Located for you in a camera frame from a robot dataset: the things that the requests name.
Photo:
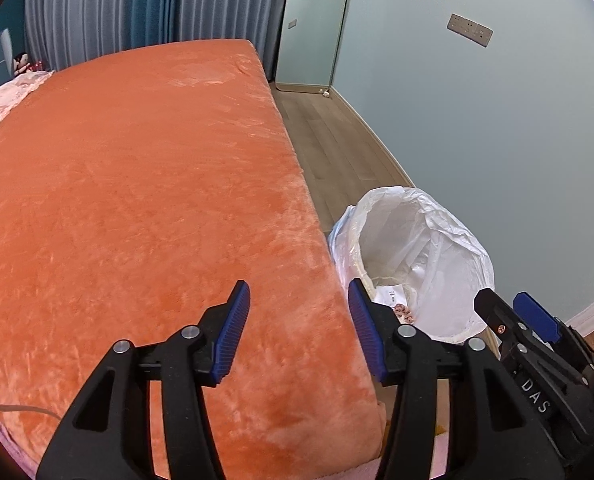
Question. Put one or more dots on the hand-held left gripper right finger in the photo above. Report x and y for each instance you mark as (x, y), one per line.
(369, 330)

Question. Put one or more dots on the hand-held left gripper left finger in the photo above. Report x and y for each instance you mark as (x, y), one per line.
(232, 330)

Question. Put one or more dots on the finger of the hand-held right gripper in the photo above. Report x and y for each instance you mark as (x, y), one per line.
(497, 317)
(537, 316)

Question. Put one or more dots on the yellow trash bin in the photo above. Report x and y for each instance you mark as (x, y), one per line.
(363, 275)

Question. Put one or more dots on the bin with white bag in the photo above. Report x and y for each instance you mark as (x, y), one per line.
(447, 270)

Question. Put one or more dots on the white paper scrap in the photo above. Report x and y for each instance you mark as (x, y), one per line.
(392, 294)

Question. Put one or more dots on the orange plush blanket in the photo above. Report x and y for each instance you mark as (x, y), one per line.
(152, 200)

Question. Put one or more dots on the wooden baseboard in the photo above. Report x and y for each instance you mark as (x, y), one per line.
(372, 135)

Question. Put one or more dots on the standing floor mirror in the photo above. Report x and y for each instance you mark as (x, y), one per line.
(312, 25)

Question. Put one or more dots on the pink lace cloth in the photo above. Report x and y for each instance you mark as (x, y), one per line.
(7, 105)

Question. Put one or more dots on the grey pleated curtain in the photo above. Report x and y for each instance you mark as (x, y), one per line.
(77, 10)
(232, 0)

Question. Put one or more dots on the blue curtain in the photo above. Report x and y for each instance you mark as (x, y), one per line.
(154, 2)

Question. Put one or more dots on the small plush toy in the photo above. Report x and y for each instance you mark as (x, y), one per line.
(22, 63)

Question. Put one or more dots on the wall socket plate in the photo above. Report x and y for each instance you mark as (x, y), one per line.
(470, 30)

